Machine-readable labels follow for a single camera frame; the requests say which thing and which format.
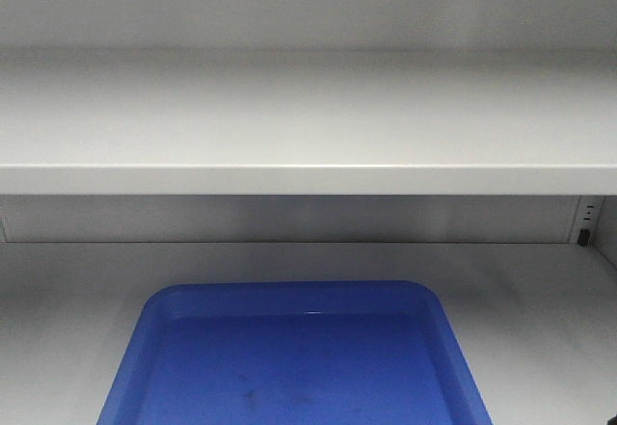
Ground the grey cabinet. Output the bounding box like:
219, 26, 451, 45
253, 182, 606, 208
1, 0, 616, 424

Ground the grey cabinet shelf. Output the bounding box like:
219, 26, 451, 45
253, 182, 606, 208
1, 50, 616, 195

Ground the blue plastic tray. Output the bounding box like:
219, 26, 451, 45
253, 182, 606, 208
99, 281, 490, 424

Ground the black shelf support peg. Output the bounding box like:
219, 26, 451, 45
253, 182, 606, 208
577, 228, 591, 247

